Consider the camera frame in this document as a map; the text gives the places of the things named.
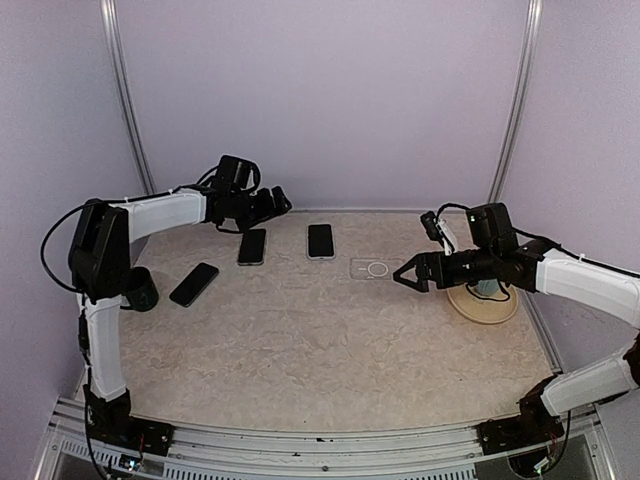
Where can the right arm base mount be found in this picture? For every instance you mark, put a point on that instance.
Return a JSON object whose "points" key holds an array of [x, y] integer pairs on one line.
{"points": [[531, 426]]}

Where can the light blue cup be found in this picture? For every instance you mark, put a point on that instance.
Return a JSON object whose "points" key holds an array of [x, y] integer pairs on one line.
{"points": [[487, 288]]}

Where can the left aluminium frame post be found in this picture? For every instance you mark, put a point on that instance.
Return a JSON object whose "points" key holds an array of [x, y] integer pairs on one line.
{"points": [[109, 15]]}

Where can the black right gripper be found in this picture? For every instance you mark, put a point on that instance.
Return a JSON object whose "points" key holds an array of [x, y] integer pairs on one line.
{"points": [[426, 261]]}

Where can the aluminium frame post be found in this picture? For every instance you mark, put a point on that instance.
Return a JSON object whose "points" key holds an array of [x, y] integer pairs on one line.
{"points": [[518, 101], [109, 15]]}

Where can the dark green mug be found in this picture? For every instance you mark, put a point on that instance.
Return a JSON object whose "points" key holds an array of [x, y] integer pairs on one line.
{"points": [[140, 292]]}

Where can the front aluminium rail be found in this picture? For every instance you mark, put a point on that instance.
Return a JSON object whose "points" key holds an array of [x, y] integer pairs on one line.
{"points": [[198, 451]]}

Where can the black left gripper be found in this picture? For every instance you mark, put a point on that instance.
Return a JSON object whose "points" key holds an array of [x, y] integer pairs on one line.
{"points": [[268, 209]]}

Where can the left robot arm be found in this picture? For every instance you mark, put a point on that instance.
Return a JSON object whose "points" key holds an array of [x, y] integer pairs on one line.
{"points": [[100, 260]]}

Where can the beige round plate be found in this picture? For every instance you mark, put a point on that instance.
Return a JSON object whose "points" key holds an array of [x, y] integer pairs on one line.
{"points": [[483, 309]]}

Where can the clear case upper horizontal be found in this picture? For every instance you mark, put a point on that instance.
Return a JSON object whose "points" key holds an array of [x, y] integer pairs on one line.
{"points": [[373, 268]]}

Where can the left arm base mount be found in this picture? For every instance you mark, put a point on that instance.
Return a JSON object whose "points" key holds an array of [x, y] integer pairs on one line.
{"points": [[111, 422]]}

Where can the lavender phone case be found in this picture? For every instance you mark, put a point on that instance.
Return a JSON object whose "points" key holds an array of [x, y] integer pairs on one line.
{"points": [[307, 242]]}

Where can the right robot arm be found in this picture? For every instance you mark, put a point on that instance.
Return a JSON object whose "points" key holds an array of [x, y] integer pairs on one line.
{"points": [[539, 266]]}

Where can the right aluminium frame post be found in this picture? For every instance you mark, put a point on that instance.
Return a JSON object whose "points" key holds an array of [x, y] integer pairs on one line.
{"points": [[518, 101]]}

